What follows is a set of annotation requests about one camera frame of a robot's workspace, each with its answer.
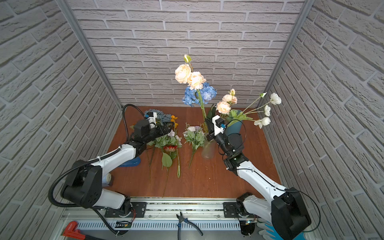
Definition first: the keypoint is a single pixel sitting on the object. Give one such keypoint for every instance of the blue oval dish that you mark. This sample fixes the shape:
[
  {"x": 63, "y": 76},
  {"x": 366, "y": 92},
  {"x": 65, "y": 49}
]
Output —
[{"x": 131, "y": 163}]

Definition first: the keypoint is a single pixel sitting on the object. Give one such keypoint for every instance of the orange yellow flower stem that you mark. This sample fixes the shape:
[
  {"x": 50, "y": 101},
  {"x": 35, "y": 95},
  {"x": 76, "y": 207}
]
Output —
[{"x": 173, "y": 120}]

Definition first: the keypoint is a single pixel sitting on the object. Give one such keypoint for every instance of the peach rose flower stem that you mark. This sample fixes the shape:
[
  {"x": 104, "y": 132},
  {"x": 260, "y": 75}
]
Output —
[{"x": 224, "y": 107}]

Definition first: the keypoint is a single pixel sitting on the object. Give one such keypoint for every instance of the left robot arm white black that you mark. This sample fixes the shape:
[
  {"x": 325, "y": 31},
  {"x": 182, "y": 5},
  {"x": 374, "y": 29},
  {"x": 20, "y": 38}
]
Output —
[{"x": 84, "y": 184}]

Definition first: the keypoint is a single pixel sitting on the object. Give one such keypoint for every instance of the red clamp tool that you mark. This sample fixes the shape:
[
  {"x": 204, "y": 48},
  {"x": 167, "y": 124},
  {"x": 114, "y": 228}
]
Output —
[{"x": 72, "y": 231}]

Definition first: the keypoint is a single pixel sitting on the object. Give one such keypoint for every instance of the teal ceramic vase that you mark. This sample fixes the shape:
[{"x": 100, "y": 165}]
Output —
[{"x": 233, "y": 126}]

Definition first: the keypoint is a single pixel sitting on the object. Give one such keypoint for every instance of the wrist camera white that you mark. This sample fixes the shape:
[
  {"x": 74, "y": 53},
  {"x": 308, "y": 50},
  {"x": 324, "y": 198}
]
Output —
[
  {"x": 219, "y": 125},
  {"x": 151, "y": 117}
]

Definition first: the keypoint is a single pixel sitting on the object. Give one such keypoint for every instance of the white lilac bouquet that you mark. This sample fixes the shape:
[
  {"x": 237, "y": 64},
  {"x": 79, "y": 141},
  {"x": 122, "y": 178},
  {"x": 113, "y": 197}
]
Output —
[
  {"x": 194, "y": 135},
  {"x": 164, "y": 141}
]

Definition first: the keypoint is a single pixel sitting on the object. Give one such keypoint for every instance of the clear glass vase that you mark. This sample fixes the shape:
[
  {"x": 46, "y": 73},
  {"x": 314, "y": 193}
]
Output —
[{"x": 208, "y": 151}]

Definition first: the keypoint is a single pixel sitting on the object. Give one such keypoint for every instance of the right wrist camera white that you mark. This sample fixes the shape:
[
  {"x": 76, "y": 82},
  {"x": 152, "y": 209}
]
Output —
[{"x": 219, "y": 125}]

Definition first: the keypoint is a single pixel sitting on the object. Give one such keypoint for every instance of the aluminium mounting rail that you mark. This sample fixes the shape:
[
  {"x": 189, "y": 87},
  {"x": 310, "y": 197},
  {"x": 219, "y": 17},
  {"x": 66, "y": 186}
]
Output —
[{"x": 160, "y": 215}]

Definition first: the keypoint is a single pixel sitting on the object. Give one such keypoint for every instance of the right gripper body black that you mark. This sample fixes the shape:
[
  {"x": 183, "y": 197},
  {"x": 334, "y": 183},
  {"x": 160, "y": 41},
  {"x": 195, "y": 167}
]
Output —
[{"x": 223, "y": 142}]

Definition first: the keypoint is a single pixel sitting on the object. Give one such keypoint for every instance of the white ranunculus flower stem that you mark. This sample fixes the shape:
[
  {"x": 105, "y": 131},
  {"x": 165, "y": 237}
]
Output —
[{"x": 246, "y": 115}]

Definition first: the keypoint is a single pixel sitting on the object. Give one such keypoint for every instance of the red gerbera flower stem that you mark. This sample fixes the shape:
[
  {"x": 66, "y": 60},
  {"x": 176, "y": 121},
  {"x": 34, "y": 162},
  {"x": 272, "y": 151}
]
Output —
[{"x": 169, "y": 154}]

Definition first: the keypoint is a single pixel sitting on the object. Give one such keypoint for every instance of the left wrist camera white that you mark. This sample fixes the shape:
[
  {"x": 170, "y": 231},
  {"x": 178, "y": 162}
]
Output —
[{"x": 151, "y": 117}]

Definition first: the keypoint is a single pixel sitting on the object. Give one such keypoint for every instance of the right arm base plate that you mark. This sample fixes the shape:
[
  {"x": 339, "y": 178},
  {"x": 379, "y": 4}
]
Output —
[{"x": 234, "y": 210}]

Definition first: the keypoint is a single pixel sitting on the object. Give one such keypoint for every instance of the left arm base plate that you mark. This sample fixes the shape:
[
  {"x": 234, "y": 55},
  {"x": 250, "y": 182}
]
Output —
[{"x": 129, "y": 210}]

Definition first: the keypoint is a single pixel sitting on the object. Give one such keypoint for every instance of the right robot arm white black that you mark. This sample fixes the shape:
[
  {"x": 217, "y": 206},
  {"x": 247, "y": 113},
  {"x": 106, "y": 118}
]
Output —
[{"x": 283, "y": 208}]

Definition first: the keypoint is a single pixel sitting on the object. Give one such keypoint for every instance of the dusty blue hydrangea stem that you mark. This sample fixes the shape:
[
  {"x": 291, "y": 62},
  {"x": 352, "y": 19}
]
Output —
[{"x": 161, "y": 116}]

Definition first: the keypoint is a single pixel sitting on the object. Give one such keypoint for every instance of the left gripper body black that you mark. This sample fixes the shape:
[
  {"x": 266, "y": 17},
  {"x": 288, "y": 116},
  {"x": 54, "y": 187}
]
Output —
[{"x": 163, "y": 130}]

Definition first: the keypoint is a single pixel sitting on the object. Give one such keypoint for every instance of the blue hydrangea flower stem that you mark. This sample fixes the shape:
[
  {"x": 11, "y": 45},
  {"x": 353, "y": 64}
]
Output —
[{"x": 199, "y": 97}]

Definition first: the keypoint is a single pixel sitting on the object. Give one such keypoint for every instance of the blue handled pliers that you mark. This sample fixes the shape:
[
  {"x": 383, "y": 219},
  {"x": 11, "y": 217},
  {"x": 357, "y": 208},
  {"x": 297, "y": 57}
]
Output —
[{"x": 182, "y": 220}]

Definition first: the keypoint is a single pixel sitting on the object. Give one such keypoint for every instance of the blue grey work glove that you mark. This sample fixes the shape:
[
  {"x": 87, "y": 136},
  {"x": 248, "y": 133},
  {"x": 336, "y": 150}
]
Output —
[{"x": 267, "y": 230}]

